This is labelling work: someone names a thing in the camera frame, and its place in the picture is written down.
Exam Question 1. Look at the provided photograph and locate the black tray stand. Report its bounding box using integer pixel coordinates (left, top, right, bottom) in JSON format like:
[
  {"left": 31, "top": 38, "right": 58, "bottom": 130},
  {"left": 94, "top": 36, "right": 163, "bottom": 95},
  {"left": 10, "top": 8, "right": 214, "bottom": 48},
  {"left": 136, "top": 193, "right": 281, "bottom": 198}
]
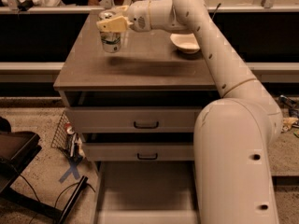
[{"left": 0, "top": 117, "right": 41, "bottom": 192}]

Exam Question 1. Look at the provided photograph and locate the top grey drawer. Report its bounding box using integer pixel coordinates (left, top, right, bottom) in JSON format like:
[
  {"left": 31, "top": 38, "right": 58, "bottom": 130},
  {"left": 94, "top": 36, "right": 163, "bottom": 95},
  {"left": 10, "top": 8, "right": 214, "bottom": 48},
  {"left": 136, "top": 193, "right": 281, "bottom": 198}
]
[{"left": 65, "top": 107, "right": 200, "bottom": 133}]

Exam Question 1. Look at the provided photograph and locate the wire mesh basket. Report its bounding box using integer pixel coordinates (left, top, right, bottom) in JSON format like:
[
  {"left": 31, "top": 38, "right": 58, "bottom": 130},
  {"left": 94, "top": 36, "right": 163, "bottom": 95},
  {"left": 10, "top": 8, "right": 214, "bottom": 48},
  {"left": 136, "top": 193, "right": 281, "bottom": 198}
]
[{"left": 51, "top": 112, "right": 69, "bottom": 148}]

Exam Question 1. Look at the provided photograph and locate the blue snack packet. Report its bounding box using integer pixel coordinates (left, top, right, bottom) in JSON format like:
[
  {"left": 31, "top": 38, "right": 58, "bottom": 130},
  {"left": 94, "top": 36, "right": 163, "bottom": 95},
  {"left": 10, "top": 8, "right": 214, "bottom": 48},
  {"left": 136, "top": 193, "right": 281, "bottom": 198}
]
[{"left": 278, "top": 95, "right": 299, "bottom": 118}]

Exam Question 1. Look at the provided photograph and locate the middle grey drawer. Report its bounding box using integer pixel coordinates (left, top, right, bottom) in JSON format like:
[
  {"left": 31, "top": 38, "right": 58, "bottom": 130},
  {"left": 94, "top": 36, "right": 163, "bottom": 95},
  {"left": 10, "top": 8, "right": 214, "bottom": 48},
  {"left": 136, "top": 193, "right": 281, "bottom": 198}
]
[{"left": 82, "top": 143, "right": 194, "bottom": 161}]

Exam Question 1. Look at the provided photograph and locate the black frame bar left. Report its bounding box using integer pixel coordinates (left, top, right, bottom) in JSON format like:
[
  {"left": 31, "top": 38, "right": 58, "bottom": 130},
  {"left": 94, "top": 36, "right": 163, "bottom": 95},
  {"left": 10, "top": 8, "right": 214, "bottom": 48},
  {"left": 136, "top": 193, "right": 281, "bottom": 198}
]
[{"left": 56, "top": 176, "right": 88, "bottom": 224}]

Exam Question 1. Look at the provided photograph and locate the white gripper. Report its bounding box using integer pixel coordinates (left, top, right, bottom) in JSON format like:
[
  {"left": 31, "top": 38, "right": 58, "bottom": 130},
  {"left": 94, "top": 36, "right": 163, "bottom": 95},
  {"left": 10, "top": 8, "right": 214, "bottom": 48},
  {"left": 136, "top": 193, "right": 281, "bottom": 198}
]
[{"left": 96, "top": 0, "right": 151, "bottom": 33}]

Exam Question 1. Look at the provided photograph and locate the brown snack bag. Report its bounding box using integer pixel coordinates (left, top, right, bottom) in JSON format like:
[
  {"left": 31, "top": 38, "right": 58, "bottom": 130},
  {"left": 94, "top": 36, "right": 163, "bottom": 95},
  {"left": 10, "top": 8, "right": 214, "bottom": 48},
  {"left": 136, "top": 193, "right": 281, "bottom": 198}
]
[{"left": 282, "top": 117, "right": 299, "bottom": 133}]

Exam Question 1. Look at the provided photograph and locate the grey drawer cabinet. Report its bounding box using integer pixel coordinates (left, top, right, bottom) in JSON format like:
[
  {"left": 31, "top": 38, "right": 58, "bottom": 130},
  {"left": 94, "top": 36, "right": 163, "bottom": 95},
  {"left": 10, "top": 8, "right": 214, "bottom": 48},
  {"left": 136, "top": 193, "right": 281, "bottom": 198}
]
[{"left": 53, "top": 8, "right": 225, "bottom": 224}]

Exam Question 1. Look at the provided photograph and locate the bottom open grey drawer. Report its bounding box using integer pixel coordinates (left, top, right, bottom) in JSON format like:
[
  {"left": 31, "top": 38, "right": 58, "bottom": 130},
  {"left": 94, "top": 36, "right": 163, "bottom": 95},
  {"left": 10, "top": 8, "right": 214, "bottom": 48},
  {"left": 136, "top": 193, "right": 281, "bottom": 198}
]
[{"left": 91, "top": 161, "right": 200, "bottom": 224}]

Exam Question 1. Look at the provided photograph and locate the white paper bowl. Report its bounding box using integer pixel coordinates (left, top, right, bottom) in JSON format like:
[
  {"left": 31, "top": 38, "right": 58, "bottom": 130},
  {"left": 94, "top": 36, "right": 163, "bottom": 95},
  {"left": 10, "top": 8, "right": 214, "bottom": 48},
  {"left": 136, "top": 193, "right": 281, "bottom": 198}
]
[{"left": 170, "top": 34, "right": 200, "bottom": 54}]

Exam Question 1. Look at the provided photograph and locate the black floor cable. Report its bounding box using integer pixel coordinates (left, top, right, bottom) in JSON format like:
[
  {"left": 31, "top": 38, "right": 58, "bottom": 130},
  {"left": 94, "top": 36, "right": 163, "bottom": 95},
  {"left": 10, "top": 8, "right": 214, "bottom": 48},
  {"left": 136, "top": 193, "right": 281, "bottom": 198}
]
[{"left": 19, "top": 173, "right": 97, "bottom": 224}]

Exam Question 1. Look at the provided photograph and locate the silver 7up can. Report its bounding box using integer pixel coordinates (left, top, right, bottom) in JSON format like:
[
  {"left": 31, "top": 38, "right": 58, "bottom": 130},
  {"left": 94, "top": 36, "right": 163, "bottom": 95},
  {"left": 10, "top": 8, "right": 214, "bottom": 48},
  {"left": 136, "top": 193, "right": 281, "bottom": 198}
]
[{"left": 99, "top": 11, "right": 121, "bottom": 53}]

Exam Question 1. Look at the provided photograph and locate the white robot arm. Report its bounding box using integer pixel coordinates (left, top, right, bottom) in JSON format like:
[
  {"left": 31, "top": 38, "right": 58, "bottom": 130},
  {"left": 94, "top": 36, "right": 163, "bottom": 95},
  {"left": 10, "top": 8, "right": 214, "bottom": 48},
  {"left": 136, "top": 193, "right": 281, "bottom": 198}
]
[{"left": 97, "top": 0, "right": 282, "bottom": 224}]

